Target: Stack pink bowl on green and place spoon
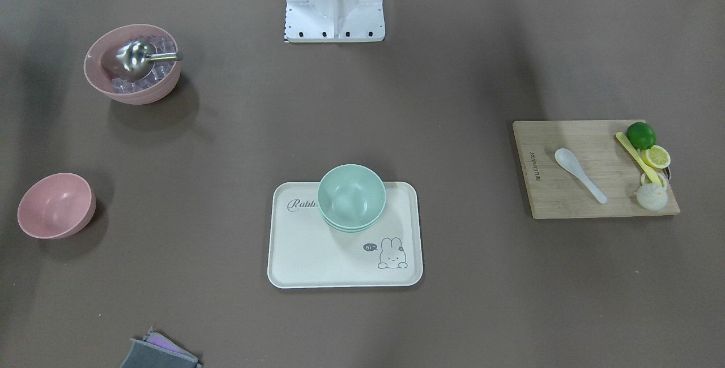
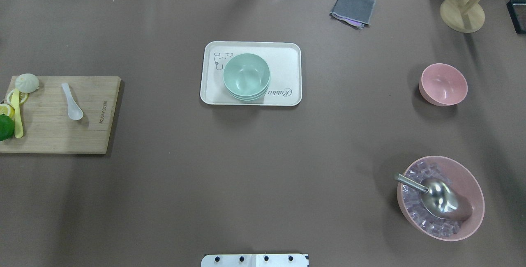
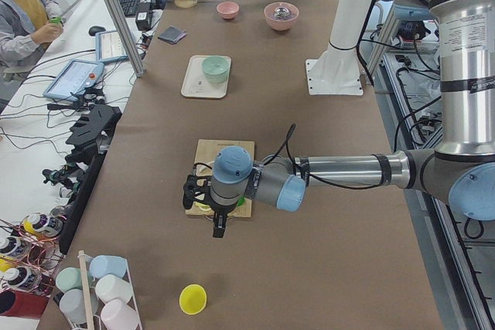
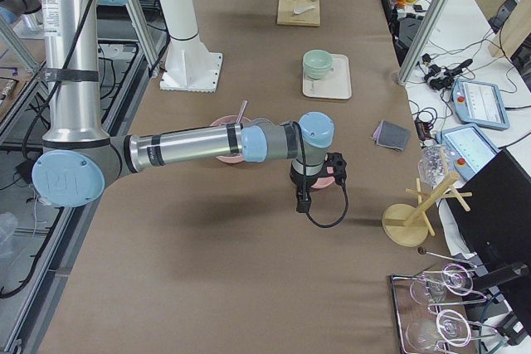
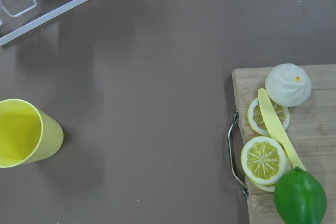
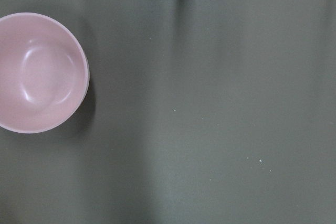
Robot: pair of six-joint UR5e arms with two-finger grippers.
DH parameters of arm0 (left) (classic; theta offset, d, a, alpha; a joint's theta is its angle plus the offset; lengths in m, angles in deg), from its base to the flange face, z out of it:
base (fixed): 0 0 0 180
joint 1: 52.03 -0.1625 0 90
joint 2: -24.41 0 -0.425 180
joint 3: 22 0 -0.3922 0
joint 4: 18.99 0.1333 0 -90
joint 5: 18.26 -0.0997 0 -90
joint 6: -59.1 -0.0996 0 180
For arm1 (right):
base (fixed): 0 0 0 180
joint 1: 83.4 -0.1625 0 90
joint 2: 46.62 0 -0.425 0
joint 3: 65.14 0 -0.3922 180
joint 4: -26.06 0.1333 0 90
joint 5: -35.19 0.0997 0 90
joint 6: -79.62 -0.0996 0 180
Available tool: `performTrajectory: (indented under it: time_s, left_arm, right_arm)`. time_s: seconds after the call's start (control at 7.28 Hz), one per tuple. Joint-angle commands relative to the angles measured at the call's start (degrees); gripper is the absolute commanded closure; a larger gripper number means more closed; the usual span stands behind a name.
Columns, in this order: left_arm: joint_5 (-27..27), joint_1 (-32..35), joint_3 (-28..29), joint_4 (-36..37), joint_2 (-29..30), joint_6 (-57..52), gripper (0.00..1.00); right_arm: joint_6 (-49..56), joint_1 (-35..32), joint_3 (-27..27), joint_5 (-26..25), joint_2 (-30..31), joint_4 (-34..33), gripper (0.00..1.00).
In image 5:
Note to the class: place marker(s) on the green lime toy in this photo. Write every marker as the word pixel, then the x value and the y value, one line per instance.
pixel 300 198

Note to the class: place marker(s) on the lower lemon slice toy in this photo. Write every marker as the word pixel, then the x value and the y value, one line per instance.
pixel 263 160

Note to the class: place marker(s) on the lemon slice toy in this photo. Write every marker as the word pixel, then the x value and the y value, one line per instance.
pixel 256 121
pixel 263 160
pixel 270 188

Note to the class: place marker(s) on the white steamed bun toy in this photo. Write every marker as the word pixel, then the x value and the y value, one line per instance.
pixel 288 85

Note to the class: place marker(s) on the yellow plastic cup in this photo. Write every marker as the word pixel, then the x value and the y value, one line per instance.
pixel 27 134

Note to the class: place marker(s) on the upper lemon slice toy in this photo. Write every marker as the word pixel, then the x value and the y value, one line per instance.
pixel 256 121

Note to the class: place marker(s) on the bottom lemon slice toy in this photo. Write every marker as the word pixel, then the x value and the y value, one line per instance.
pixel 270 188

